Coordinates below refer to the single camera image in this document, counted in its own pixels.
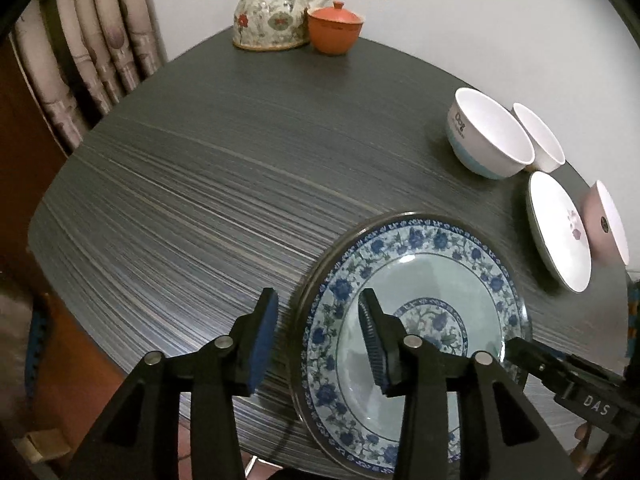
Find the white bowl with blue band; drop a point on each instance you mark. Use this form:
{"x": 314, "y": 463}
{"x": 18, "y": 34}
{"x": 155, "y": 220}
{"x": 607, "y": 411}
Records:
{"x": 492, "y": 135}

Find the small white ribbed bowl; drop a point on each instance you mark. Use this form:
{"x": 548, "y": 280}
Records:
{"x": 542, "y": 135}

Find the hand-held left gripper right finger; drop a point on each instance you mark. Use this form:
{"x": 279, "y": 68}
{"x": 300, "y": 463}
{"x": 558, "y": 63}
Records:
{"x": 372, "y": 345}

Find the blue knitted cushion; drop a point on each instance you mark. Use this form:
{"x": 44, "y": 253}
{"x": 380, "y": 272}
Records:
{"x": 36, "y": 355}

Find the pink bowl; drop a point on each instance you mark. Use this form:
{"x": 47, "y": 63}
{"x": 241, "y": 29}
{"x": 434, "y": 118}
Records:
{"x": 597, "y": 220}

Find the white plate with pink flower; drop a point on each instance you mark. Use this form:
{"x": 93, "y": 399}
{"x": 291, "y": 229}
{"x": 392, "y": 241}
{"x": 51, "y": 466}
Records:
{"x": 555, "y": 225}

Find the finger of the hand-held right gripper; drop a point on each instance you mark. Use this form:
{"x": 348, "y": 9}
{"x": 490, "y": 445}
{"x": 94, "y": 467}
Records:
{"x": 532, "y": 360}

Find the brown wooden door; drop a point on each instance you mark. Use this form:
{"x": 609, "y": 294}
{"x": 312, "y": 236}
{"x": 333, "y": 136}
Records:
{"x": 30, "y": 185}

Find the orange lidded cup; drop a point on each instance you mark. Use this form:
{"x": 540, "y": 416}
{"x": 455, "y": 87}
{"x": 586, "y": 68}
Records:
{"x": 332, "y": 32}

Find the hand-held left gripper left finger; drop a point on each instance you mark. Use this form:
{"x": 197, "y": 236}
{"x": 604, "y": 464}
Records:
{"x": 262, "y": 345}

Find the floral ceramic teapot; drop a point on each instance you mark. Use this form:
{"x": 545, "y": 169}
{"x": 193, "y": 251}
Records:
{"x": 270, "y": 20}

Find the beige patterned curtain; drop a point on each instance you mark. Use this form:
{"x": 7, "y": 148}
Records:
{"x": 90, "y": 45}

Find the blue floral plate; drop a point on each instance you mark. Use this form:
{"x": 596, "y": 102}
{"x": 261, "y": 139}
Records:
{"x": 350, "y": 305}

